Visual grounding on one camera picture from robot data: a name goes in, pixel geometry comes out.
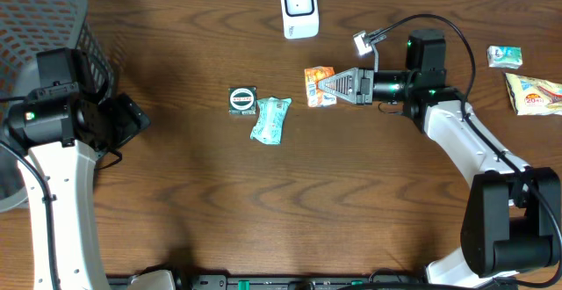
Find white blue snack bag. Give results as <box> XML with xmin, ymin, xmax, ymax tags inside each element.
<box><xmin>504</xmin><ymin>73</ymin><xmax>561</xmax><ymax>116</ymax></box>

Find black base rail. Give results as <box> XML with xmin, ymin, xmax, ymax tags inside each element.
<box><xmin>107</xmin><ymin>273</ymin><xmax>519</xmax><ymax>290</ymax></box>

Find small teal white packet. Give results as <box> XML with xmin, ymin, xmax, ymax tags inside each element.
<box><xmin>486</xmin><ymin>46</ymin><xmax>523</xmax><ymax>69</ymax></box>

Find green snack packet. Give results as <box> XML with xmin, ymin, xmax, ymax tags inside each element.
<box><xmin>250</xmin><ymin>97</ymin><xmax>292</xmax><ymax>145</ymax></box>

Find grey plastic mesh basket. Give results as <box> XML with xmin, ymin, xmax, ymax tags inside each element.
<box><xmin>1</xmin><ymin>0</ymin><xmax>116</xmax><ymax>212</ymax></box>

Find orange snack packet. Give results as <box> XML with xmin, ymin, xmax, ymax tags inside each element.
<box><xmin>304</xmin><ymin>66</ymin><xmax>337</xmax><ymax>107</ymax></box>

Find round white red lid cup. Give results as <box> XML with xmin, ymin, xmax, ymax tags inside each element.
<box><xmin>228</xmin><ymin>86</ymin><xmax>256</xmax><ymax>115</ymax></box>

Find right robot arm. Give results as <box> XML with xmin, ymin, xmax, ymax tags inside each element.
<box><xmin>318</xmin><ymin>68</ymin><xmax>561</xmax><ymax>288</ymax></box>

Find white barcode scanner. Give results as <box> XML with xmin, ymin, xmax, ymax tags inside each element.
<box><xmin>280</xmin><ymin>0</ymin><xmax>320</xmax><ymax>40</ymax></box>

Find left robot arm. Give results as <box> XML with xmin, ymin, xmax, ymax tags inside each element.
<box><xmin>5</xmin><ymin>83</ymin><xmax>176</xmax><ymax>289</ymax></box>

